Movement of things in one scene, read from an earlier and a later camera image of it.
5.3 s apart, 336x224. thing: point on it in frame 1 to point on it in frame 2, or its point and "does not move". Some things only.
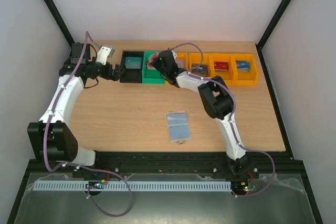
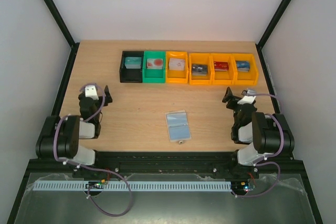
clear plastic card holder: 177,126 does not move
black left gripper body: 109,76 to 105,103
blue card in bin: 243,66 does not move
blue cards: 178,126 does not move
